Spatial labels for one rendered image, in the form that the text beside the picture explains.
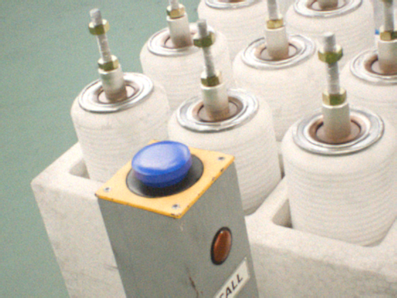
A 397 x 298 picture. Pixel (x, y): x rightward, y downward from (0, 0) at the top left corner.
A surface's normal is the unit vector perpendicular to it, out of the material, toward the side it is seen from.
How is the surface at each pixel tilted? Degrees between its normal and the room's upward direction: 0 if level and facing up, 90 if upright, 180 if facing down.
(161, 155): 0
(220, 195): 90
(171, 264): 90
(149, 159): 0
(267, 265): 90
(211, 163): 0
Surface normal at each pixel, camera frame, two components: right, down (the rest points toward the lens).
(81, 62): -0.18, -0.83
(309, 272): -0.53, 0.53
